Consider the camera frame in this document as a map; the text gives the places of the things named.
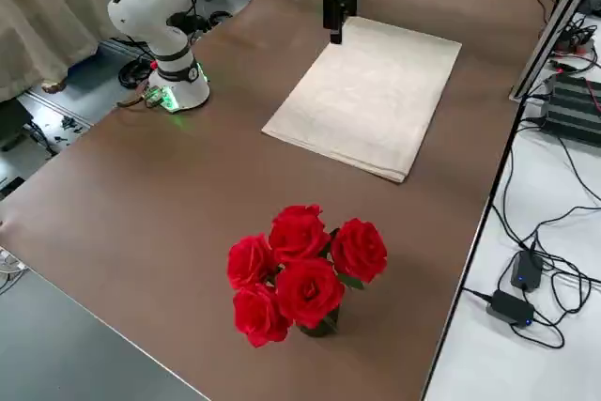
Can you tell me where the cream tablecloth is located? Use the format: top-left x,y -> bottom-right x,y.
260,15 -> 464,185

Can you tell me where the red artificial rose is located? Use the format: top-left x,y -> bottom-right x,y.
270,204 -> 331,264
275,257 -> 347,330
227,233 -> 278,290
330,218 -> 389,283
233,283 -> 295,349

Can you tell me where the black ribbed electronics box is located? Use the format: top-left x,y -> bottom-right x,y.
539,72 -> 601,147

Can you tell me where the beige curtain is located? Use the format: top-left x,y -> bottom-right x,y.
0,0 -> 239,102

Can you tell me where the dark flower vase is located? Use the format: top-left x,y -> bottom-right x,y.
293,301 -> 343,339

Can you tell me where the black power adapter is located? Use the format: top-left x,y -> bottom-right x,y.
509,249 -> 546,293
485,288 -> 537,330

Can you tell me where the black floor box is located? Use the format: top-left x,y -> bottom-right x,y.
0,99 -> 34,153

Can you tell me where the white power strip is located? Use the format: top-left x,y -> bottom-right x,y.
0,248 -> 27,283

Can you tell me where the black cable bundle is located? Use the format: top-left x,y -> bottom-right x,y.
116,55 -> 159,90

